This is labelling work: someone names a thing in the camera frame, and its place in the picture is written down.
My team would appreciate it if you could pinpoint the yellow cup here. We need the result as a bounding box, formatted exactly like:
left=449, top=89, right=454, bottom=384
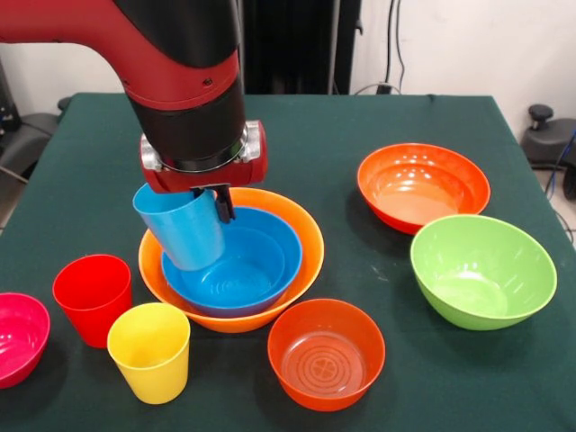
left=106, top=301, right=192, bottom=405

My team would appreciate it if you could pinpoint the black hanging cable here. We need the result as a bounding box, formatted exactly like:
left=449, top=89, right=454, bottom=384
left=384, top=0, right=406, bottom=94

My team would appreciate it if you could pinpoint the wide red bowl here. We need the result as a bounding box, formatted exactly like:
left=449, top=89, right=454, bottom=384
left=356, top=142, right=491, bottom=236

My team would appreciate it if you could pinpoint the large blue bowl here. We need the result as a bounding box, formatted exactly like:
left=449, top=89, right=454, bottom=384
left=160, top=206, right=303, bottom=319

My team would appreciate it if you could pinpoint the small red bowl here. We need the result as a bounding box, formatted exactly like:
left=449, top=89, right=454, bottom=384
left=266, top=298, right=387, bottom=412

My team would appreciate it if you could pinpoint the small blue bowl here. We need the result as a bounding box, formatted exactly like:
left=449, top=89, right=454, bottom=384
left=179, top=224, right=287, bottom=303

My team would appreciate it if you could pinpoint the pink bowl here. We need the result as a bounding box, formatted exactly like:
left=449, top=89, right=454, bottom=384
left=0, top=292, right=51, bottom=390

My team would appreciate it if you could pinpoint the blue cable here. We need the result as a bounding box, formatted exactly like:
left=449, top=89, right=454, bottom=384
left=544, top=128, right=576, bottom=199

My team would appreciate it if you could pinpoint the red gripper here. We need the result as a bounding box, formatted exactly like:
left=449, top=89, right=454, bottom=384
left=142, top=120, right=269, bottom=223

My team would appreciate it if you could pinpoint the green bowl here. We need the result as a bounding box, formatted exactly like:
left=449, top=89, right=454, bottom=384
left=409, top=214, right=558, bottom=332

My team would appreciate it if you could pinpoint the blue cup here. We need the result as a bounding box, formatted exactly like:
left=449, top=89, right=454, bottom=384
left=131, top=183, right=226, bottom=273

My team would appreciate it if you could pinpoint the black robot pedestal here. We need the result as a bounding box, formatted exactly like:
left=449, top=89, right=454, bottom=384
left=233, top=0, right=364, bottom=95

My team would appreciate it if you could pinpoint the large orange bowl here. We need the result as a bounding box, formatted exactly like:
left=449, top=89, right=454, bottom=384
left=138, top=186, right=325, bottom=333

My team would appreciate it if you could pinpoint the red cup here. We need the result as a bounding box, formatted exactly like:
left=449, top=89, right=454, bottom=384
left=51, top=254, right=133, bottom=350

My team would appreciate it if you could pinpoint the black caster base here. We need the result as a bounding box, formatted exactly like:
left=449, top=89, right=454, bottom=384
left=0, top=111, right=59, bottom=167
left=521, top=103, right=576, bottom=167

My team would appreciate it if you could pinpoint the dark green tablecloth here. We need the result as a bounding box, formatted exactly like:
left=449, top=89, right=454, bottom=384
left=0, top=92, right=576, bottom=432

